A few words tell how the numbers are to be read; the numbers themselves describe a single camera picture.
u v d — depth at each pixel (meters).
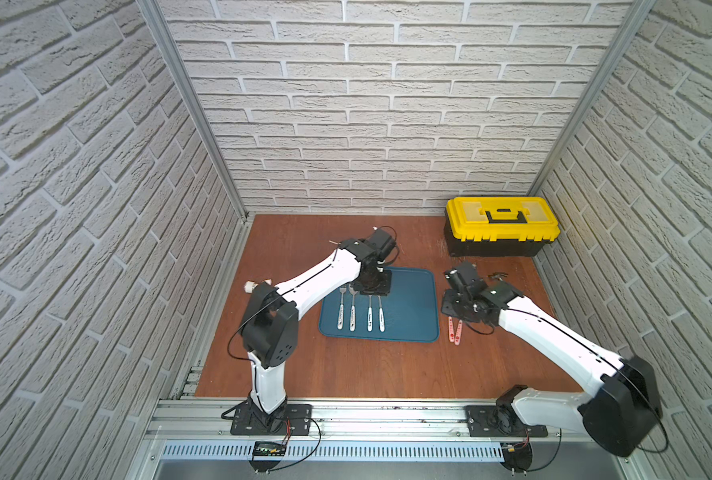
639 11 0.68
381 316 0.90
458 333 0.88
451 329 0.89
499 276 1.00
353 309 0.92
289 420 0.73
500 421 0.67
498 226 0.95
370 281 0.72
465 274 0.63
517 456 0.70
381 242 0.68
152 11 0.69
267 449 0.72
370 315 0.91
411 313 0.91
